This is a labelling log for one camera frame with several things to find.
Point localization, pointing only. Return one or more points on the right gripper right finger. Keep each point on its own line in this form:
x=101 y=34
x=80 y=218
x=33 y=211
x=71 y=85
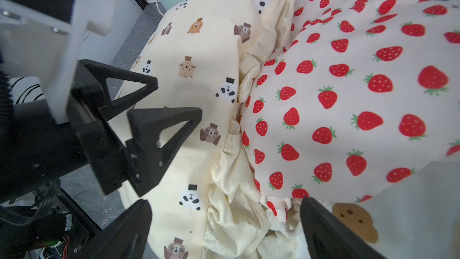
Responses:
x=328 y=238

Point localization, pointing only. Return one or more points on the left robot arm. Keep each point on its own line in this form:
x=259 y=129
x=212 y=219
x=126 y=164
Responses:
x=43 y=218

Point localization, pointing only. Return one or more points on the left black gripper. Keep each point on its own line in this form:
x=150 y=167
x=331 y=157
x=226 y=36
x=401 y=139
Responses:
x=36 y=150

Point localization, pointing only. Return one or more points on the cream bear print pillow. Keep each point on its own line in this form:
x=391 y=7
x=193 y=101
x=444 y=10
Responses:
x=418 y=218

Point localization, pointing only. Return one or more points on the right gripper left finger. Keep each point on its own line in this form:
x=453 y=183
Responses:
x=124 y=238

